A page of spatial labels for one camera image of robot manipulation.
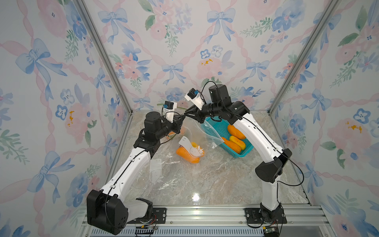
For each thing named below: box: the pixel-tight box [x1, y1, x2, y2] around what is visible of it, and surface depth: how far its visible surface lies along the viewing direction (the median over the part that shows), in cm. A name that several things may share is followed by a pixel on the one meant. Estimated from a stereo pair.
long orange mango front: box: [221, 137, 242, 154], surface depth 95 cm
